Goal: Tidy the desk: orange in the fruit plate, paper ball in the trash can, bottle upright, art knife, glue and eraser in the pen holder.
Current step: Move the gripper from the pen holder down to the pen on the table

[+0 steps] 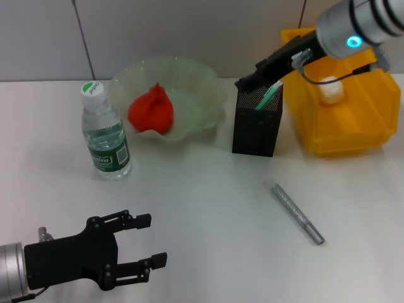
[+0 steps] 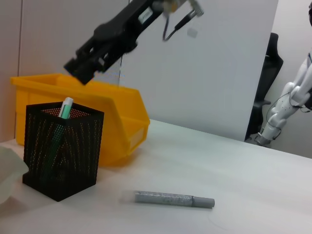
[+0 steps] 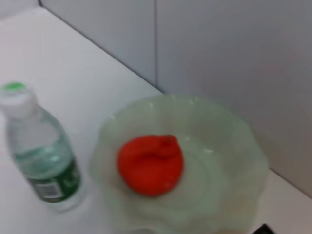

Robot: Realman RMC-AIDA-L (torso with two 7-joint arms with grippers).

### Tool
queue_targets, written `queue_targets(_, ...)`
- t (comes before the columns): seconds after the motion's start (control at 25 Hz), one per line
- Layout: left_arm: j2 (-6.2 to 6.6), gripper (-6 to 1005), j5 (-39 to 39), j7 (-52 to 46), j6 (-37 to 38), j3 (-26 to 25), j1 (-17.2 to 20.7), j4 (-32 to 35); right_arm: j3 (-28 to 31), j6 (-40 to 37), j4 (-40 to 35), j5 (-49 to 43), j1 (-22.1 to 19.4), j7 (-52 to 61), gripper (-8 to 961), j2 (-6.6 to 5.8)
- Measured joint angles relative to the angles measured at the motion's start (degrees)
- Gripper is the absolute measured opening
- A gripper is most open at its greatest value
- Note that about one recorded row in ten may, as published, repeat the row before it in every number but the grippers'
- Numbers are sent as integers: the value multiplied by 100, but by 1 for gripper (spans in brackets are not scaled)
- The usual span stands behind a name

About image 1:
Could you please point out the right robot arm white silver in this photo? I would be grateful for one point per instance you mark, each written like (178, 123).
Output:
(360, 25)

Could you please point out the silver pen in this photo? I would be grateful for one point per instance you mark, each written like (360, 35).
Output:
(300, 214)

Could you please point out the clear water bottle green label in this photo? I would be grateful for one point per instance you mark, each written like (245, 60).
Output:
(107, 142)

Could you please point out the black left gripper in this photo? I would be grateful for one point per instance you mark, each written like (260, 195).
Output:
(67, 257)

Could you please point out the white paper ball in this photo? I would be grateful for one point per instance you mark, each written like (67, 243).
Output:
(330, 91)

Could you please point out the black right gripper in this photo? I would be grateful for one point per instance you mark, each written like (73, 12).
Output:
(290, 55)

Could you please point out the green utility knife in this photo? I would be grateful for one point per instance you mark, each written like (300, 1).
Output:
(268, 94)

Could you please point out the black mesh pen holder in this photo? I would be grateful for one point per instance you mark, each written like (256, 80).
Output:
(257, 132)

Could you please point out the yellow plastic bin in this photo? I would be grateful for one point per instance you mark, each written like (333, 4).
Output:
(347, 126)

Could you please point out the green translucent fruit plate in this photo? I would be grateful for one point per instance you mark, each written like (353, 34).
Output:
(195, 94)

